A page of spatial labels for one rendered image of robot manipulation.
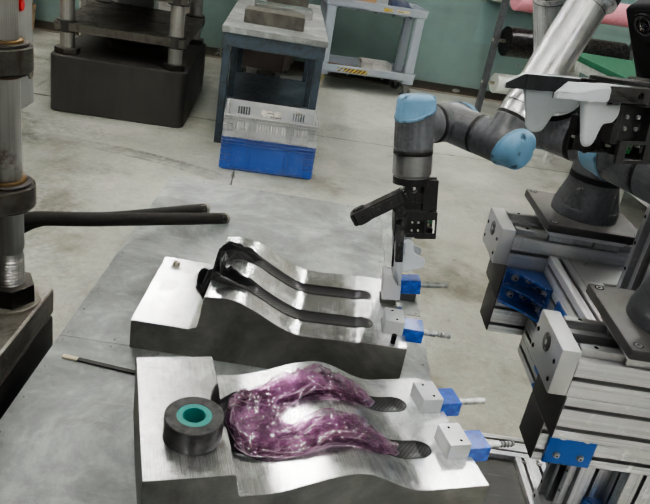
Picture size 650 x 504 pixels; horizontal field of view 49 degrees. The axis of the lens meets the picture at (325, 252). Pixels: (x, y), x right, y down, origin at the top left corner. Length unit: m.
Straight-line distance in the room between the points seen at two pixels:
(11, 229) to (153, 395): 0.50
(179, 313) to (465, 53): 6.84
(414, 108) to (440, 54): 6.60
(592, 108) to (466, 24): 7.20
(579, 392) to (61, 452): 0.83
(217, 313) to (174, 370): 0.20
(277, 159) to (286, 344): 3.31
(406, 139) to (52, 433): 0.78
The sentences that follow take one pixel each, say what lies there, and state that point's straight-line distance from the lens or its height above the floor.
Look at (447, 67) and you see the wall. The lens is 7.95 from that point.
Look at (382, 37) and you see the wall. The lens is 7.78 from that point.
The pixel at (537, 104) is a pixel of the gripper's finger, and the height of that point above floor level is 1.43.
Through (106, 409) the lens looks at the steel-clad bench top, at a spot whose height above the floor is 0.80.
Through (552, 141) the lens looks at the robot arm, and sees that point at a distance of 1.72.
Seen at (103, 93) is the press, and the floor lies 0.18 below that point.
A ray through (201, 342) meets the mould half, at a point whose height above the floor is 0.84.
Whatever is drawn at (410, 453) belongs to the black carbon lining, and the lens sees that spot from 1.14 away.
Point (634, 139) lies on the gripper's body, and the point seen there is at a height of 1.41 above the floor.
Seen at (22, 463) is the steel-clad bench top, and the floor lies 0.80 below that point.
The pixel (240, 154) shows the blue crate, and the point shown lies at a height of 0.11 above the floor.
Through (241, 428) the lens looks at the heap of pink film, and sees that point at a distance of 1.04.
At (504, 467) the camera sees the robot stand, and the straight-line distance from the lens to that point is 2.22.
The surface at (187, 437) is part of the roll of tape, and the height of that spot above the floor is 0.94.
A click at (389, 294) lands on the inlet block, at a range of 1.41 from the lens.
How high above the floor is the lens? 1.57
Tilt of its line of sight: 25 degrees down
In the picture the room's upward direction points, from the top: 10 degrees clockwise
